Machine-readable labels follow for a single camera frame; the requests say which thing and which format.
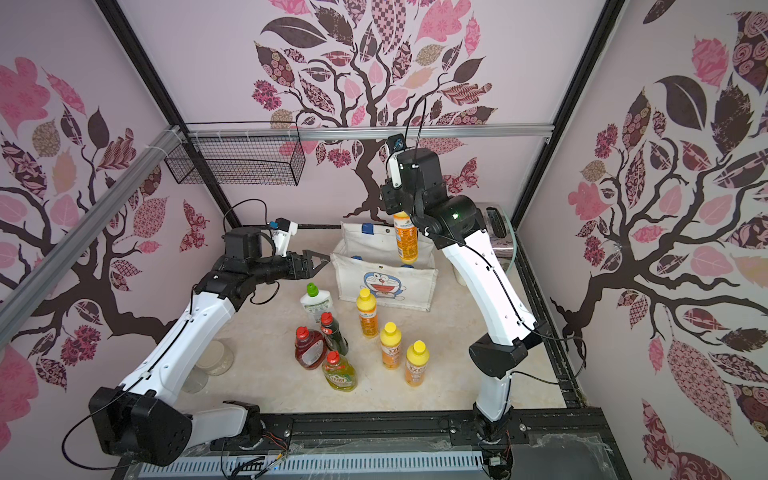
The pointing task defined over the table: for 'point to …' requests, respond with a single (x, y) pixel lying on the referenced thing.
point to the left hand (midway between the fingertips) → (318, 264)
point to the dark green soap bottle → (334, 337)
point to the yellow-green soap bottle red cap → (339, 373)
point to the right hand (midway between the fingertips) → (396, 174)
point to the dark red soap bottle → (310, 348)
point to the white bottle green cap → (316, 302)
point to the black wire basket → (242, 153)
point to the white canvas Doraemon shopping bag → (369, 271)
